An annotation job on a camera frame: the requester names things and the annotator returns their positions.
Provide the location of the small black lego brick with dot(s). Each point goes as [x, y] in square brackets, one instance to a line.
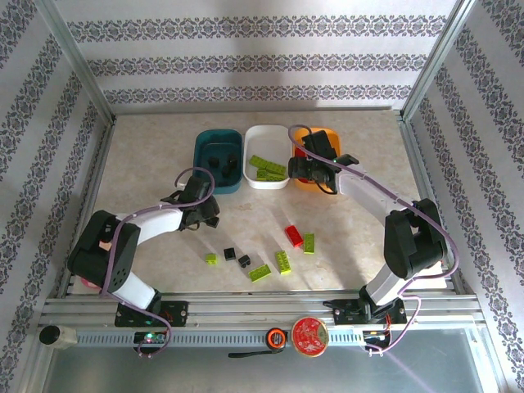
[244, 259]
[212, 161]
[226, 169]
[213, 225]
[232, 159]
[229, 254]

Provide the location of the long green lego brick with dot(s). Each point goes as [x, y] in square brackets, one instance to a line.
[260, 273]
[309, 243]
[275, 168]
[257, 161]
[283, 262]
[277, 176]
[263, 175]

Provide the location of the small green lego brick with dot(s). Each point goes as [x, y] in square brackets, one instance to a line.
[211, 258]

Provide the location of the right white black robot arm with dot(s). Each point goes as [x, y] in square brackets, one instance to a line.
[364, 192]

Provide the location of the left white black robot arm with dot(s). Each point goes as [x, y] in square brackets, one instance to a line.
[155, 225]

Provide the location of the orange plastic container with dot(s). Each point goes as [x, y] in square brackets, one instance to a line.
[305, 187]

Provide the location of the white plastic container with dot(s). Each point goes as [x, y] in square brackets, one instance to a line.
[266, 143]

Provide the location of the teal plastic container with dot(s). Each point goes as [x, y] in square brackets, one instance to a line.
[217, 141]

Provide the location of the small lit circuit board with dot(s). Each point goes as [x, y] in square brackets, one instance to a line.
[149, 337]

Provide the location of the pink plush toy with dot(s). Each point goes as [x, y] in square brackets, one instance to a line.
[88, 283]

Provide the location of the black orange tape measure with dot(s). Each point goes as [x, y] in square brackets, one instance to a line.
[276, 338]

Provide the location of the round red gold tin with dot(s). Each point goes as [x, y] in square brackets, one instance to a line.
[310, 336]

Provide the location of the grey metal sheet panel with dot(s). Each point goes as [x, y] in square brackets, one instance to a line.
[286, 372]

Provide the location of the beige cylinder black cap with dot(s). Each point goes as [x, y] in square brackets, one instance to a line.
[61, 336]

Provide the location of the aluminium rear frame rail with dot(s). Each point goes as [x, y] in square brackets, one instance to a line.
[254, 110]

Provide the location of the aluminium side frame rail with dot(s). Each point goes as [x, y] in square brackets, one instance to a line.
[417, 163]
[98, 159]

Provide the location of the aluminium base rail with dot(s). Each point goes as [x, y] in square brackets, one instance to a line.
[254, 311]

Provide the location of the aluminium frame post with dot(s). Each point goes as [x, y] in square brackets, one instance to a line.
[435, 61]
[85, 69]

